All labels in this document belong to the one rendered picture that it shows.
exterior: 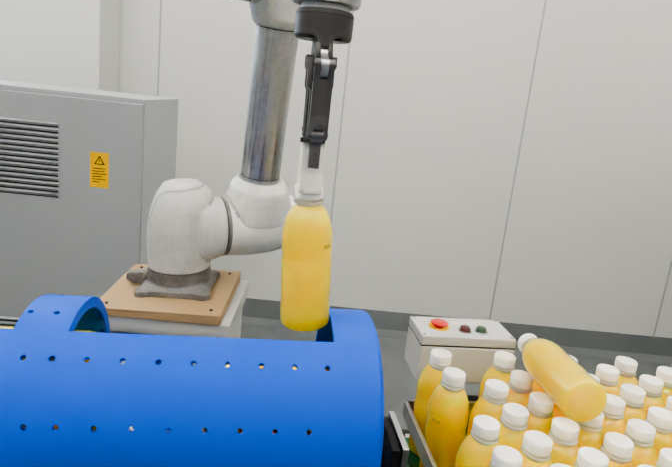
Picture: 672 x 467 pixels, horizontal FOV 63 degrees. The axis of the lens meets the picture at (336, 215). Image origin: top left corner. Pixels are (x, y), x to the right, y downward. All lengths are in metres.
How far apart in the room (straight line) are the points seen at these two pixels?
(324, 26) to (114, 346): 0.47
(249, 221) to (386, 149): 2.23
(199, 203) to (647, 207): 3.29
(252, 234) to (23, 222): 1.40
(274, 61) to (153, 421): 0.85
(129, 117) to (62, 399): 1.73
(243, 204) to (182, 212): 0.15
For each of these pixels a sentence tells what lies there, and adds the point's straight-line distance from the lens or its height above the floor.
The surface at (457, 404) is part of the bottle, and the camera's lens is 1.00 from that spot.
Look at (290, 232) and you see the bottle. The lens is 0.74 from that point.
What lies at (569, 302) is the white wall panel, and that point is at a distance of 4.10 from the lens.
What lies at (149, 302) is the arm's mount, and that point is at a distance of 1.39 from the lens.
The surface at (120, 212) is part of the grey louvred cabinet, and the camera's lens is 2.44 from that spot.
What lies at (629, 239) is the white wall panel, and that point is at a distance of 4.13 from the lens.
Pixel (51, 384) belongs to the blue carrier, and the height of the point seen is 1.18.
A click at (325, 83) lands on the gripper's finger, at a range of 0.69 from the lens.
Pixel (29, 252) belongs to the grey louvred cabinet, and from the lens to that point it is 2.64.
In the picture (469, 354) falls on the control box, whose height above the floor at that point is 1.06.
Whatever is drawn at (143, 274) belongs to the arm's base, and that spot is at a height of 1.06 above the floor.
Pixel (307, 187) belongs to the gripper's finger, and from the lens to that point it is 0.73.
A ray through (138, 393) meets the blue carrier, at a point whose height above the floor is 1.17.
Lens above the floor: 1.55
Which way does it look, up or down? 12 degrees down
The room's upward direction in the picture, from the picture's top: 6 degrees clockwise
